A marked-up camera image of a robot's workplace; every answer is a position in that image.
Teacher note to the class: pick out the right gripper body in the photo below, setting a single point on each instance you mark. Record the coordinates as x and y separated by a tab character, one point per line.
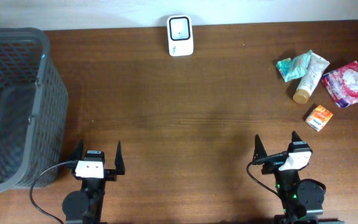
271	167

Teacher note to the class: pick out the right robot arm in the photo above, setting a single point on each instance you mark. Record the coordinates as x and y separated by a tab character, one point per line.
302	200

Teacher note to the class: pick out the teal wet wipes pack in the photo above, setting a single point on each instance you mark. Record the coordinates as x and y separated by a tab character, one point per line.
297	67

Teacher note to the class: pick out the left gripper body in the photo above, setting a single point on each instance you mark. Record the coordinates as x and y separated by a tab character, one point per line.
109	174

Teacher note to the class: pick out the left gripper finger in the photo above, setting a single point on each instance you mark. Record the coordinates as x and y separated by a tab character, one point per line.
119	161
78	152

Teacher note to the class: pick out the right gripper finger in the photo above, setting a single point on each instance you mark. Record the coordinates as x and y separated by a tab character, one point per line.
295	137
259	151

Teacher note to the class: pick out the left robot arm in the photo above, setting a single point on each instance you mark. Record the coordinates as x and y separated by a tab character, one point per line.
85	205

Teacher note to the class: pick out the small teal tissue pack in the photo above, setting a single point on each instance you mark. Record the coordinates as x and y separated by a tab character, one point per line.
283	67

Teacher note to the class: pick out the white cream tube gold cap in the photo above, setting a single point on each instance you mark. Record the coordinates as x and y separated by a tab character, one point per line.
310	80

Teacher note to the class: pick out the grey plastic mesh basket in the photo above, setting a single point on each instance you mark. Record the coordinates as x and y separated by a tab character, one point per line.
33	110

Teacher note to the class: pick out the small orange packet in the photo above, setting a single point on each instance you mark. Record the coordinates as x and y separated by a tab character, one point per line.
318	118

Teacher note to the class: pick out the red purple tissue pack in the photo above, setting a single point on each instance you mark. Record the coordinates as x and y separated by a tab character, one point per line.
342	84

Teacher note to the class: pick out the white barcode scanner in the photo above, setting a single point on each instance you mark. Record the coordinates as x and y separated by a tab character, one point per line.
180	36

